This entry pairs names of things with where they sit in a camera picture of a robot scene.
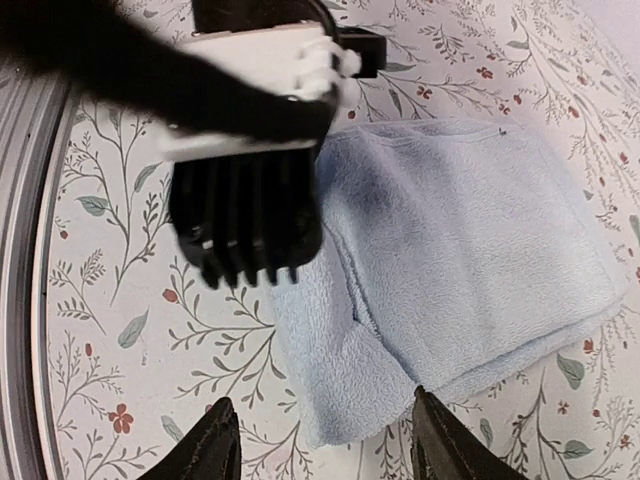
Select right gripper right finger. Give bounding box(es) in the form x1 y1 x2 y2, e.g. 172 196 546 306
412 387 525 480

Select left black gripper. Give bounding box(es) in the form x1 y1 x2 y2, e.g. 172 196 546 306
1 1 333 143

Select left black braided cable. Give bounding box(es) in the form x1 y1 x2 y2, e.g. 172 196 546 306
309 0 346 44

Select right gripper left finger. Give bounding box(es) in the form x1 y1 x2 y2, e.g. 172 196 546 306
139 397 241 480

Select light blue cloth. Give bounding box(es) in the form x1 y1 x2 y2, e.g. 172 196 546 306
270 120 628 448

